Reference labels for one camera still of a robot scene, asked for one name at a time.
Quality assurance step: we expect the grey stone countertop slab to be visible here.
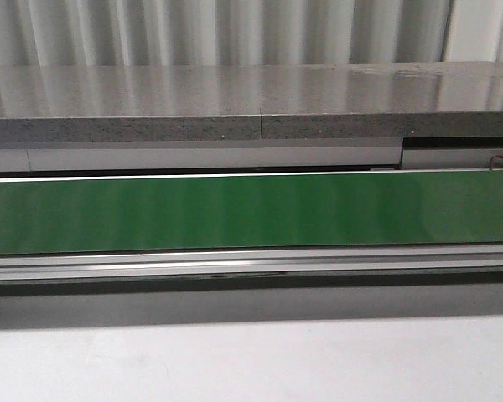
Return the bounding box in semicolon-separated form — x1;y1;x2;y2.
0;62;503;143

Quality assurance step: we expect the green conveyor belt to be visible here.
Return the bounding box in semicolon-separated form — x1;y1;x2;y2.
0;170;503;255

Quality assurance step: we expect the white corrugated curtain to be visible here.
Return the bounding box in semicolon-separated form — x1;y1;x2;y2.
0;1;503;67

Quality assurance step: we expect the aluminium conveyor frame rail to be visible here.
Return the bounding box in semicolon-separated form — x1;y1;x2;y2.
0;244;503;285

